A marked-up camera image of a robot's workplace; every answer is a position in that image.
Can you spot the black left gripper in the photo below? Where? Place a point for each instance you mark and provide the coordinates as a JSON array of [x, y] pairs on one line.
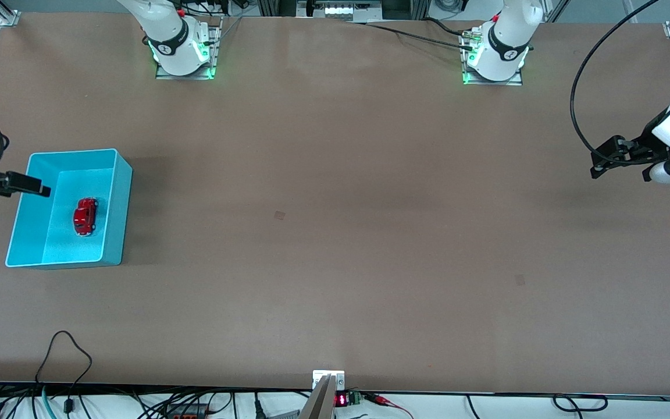
[[652, 137]]

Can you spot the red beetle toy car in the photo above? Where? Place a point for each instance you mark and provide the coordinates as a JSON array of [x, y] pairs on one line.
[[85, 216]]

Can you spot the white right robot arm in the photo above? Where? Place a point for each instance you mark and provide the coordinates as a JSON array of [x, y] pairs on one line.
[[175, 41]]

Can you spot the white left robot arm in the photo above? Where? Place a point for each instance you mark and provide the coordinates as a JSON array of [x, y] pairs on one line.
[[506, 41]]

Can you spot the blue plastic box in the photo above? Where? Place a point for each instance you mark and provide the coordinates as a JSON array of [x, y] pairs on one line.
[[56, 233]]

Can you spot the black power strip red switches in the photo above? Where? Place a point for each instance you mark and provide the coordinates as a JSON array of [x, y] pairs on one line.
[[186, 414]]

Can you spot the metal rack with lights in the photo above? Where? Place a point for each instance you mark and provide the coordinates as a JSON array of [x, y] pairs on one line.
[[341, 10]]

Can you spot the red digit display module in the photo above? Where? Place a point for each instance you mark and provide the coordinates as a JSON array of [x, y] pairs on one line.
[[341, 400]]

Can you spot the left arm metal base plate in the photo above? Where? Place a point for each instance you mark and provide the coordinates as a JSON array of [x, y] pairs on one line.
[[512, 81]]

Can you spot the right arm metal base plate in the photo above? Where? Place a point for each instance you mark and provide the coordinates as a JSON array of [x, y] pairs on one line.
[[217, 46]]

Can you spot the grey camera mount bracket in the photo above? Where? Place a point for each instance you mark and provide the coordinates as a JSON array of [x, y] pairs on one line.
[[323, 401]]

